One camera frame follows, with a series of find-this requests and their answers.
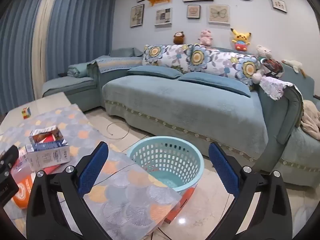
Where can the floral back cushion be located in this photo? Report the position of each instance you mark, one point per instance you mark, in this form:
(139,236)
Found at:
(200,57)

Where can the tall framed picture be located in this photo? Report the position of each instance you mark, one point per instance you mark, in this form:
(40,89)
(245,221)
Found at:
(137,15)

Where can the white lace cover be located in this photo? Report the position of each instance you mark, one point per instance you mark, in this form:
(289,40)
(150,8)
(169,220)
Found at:
(277,86)

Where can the cream curtain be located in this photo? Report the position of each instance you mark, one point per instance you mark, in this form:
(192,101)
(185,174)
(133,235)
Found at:
(42,42)

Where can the black remote control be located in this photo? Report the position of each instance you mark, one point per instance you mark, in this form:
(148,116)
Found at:
(62,75)

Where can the patterned grey orange tablecloth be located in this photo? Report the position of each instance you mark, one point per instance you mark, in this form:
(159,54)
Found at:
(125,200)

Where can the small colourful box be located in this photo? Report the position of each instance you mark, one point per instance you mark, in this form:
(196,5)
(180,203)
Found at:
(57,135)

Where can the pink pig plush toy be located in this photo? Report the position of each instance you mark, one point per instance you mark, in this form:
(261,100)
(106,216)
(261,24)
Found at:
(205,38)

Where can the framed collage picture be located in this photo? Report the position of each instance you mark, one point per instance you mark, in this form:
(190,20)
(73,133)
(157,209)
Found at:
(163,16)

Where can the teal sofa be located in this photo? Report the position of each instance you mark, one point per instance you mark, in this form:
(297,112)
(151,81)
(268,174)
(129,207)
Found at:
(175,105)

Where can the blue curtain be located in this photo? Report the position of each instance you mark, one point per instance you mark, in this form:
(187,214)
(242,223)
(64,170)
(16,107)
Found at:
(17,42)
(82,30)

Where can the blue flat cushion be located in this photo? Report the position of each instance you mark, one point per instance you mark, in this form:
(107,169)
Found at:
(217,83)
(155,72)

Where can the teal plastic basket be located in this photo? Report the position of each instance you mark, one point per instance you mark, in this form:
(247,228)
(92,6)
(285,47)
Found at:
(162,160)

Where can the red flat packet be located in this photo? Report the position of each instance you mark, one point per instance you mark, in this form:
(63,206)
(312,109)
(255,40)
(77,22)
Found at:
(52,169)

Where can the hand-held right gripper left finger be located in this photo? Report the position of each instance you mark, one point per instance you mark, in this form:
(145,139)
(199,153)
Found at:
(91,170)

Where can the blue striped sofa throw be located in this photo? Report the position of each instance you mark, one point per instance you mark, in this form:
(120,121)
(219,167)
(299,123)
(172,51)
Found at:
(117,63)

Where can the puzzle cube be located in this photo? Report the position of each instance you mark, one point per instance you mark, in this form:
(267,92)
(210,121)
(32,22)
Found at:
(26,113)

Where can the orange snack bag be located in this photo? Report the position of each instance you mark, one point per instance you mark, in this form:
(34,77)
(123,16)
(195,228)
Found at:
(22,195)

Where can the yellow plush toy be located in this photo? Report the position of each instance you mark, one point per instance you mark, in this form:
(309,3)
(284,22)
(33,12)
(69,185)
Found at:
(240,40)

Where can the white goose plush toy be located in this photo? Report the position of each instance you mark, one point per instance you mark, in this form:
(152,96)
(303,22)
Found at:
(295,65)

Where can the white bear plush toy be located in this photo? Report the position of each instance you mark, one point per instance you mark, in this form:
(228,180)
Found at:
(263,52)

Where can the small square framed picture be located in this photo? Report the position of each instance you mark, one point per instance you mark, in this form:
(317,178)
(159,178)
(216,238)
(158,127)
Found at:
(193,11)

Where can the beige blanket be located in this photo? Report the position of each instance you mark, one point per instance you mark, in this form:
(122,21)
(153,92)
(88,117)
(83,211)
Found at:
(311,121)

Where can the small white framed picture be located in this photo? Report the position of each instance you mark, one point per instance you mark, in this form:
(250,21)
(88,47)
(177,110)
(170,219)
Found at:
(278,5)

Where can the folded teal blanket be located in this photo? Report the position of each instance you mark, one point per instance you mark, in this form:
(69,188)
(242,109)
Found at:
(77,70)

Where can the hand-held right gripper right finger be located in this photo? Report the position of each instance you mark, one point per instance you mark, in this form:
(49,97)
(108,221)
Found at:
(225,170)

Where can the brown monkey plush toy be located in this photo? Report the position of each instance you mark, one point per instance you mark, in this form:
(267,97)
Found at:
(179,38)

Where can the butterfly picture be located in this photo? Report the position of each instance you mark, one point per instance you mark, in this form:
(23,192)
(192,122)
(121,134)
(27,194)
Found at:
(219,14)

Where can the white blue carton box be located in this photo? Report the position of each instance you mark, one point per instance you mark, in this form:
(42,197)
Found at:
(47,158)

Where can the dark patterned cloth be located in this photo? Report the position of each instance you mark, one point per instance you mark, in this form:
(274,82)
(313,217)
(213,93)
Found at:
(273,67)

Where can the orange cardboard box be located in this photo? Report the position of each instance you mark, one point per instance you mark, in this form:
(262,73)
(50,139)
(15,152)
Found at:
(176,208)

